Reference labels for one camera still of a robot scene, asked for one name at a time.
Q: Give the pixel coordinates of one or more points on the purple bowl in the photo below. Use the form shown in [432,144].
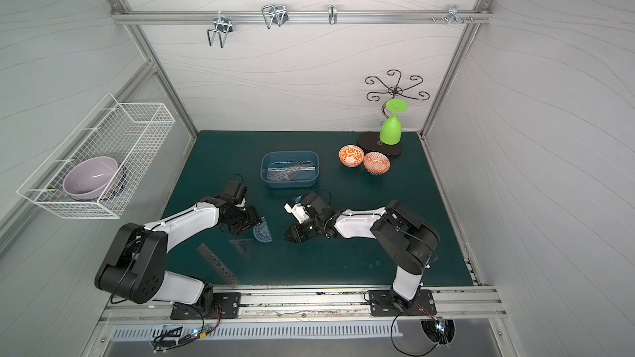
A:
[89,179]

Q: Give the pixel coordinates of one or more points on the white slotted cable duct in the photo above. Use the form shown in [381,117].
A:
[265,331]

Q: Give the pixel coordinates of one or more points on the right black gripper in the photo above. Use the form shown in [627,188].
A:
[302,229]

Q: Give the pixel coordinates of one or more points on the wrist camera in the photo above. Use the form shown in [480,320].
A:
[235,190]
[305,208]

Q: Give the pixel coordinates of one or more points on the aluminium top rail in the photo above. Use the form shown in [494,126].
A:
[319,17]

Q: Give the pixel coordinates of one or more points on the metal double hook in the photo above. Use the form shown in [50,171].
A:
[220,30]
[274,14]

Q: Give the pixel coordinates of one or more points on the clear stencil template ruler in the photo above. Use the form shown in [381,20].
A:
[287,177]

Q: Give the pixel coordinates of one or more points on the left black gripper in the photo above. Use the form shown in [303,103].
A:
[243,218]

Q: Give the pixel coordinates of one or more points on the orange patterned bowl right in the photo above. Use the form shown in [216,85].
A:
[376,163]

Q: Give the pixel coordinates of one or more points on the orange patterned bowl left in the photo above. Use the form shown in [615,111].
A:
[351,156]

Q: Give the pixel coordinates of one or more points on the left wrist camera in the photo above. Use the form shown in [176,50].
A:
[235,190]

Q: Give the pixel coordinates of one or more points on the metal double hook left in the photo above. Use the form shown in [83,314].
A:
[220,30]

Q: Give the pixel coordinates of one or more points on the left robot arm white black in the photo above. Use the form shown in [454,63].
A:
[135,266]

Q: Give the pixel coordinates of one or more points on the metal double hook centre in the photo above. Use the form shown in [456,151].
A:
[274,14]

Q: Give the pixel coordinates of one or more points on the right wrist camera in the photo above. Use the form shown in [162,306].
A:
[305,208]

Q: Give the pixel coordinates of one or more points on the metal single hook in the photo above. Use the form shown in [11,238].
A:
[332,14]

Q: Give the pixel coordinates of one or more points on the blue semicircle protractor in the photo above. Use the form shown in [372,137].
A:
[261,232]

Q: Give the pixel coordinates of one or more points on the small clear triangle ruler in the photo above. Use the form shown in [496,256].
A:
[243,247]

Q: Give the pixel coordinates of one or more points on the green plastic goblet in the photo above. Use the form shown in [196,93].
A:
[391,130]

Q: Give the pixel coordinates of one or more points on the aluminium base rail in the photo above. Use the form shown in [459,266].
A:
[361,303]

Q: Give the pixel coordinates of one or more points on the white wire basket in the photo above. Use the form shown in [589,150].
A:
[130,132]

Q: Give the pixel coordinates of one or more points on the black metal cup stand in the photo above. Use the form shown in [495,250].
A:
[370,141]

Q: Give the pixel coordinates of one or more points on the round cooling fan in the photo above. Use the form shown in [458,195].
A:
[440,331]

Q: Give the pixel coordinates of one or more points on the blue plastic storage box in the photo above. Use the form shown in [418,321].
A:
[290,158]

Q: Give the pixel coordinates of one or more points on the green table mat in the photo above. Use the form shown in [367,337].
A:
[221,156]

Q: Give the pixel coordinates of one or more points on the orange patterned bowl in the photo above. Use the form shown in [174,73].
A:
[376,163]
[351,156]

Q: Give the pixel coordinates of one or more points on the dark straight stencil ruler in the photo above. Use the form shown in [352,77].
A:
[217,265]

